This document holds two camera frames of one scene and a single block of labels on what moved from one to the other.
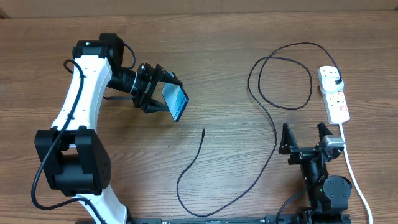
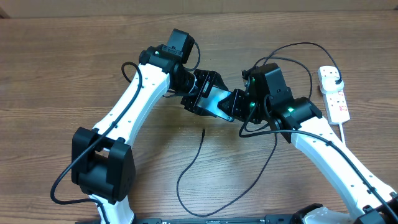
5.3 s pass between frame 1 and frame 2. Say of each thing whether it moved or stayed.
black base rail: stayed
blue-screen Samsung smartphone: moved
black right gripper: moved
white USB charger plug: stayed
